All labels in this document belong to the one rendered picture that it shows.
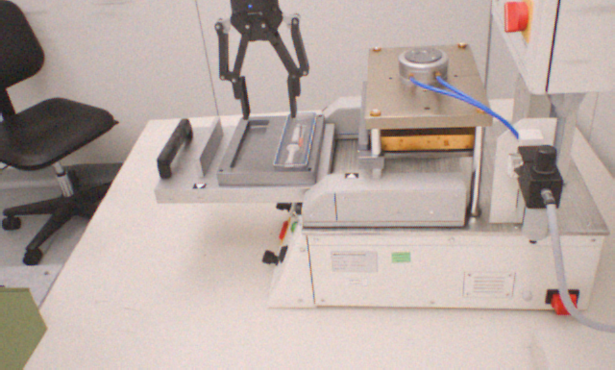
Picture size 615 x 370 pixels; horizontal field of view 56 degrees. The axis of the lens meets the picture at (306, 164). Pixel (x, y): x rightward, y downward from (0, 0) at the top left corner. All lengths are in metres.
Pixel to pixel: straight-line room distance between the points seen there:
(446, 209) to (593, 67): 0.28
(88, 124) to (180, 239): 1.30
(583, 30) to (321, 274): 0.53
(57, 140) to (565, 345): 1.95
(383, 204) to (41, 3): 2.08
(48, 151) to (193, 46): 0.73
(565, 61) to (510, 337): 0.45
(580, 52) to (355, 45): 1.76
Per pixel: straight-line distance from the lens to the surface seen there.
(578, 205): 1.00
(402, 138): 0.90
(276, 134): 1.06
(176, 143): 1.07
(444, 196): 0.89
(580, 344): 0.98
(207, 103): 2.67
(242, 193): 0.97
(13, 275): 1.33
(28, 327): 1.12
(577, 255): 0.98
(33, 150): 2.39
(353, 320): 1.02
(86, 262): 1.28
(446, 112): 0.85
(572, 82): 0.82
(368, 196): 0.88
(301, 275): 0.99
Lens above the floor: 1.51
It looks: 32 degrees down
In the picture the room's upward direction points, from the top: 6 degrees counter-clockwise
